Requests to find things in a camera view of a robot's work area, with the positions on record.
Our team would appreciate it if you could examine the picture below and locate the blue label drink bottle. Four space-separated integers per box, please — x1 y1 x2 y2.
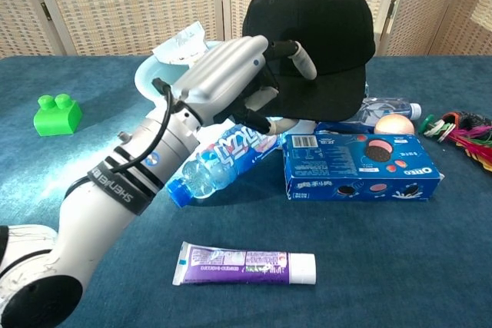
165 122 284 209

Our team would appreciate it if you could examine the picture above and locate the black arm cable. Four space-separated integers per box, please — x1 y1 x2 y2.
111 78 181 174

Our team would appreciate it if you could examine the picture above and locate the blue Oreo cookie box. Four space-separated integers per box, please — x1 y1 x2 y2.
281 132 445 202

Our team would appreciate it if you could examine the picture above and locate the light blue plastic basin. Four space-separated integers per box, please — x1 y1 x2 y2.
134 39 231 108

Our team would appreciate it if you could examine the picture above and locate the white foam mannequin head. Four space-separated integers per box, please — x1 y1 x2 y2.
294 118 320 135

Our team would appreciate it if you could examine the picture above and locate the green toy building block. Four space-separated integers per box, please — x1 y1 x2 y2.
33 94 84 137

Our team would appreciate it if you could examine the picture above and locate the blue velvet tablecloth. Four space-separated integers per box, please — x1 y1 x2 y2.
0 55 492 328

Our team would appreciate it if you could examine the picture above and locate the clear water bottle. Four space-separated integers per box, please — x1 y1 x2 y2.
357 97 423 129

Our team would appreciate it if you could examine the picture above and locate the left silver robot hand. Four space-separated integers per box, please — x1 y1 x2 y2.
172 35 318 137

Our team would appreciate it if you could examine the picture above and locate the peach coloured ball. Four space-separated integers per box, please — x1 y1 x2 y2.
374 114 417 136

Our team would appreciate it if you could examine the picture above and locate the purple toothpaste tube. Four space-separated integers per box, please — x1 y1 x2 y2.
171 241 317 287

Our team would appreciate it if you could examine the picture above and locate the colourful feather shuttlecock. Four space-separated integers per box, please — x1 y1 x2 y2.
418 111 492 172

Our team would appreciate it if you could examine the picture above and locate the black baseball cap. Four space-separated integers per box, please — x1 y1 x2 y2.
241 0 378 121

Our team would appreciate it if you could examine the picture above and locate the silver white snack bag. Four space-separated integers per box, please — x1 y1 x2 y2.
151 21 211 66

